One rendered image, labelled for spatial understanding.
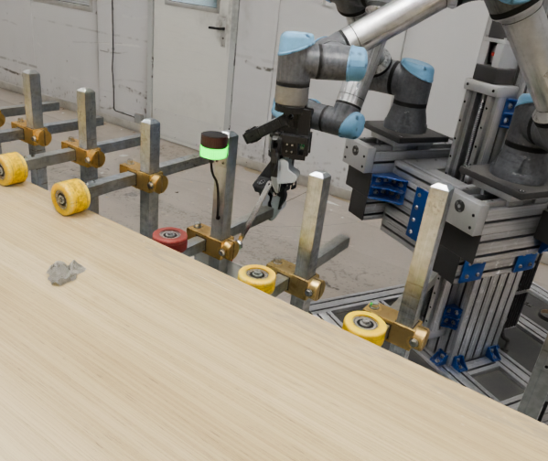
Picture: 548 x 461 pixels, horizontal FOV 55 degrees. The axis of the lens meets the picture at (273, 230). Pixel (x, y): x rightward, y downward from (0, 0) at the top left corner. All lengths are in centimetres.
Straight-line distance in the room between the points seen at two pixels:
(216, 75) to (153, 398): 400
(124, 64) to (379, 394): 478
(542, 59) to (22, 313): 118
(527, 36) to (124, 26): 438
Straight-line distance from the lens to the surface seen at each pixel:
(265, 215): 153
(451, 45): 374
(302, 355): 91
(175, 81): 496
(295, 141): 121
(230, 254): 131
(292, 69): 118
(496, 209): 154
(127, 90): 540
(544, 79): 139
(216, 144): 118
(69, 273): 109
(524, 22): 134
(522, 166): 159
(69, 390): 84
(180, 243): 122
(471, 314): 207
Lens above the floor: 146
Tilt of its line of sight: 25 degrees down
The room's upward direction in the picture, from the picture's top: 7 degrees clockwise
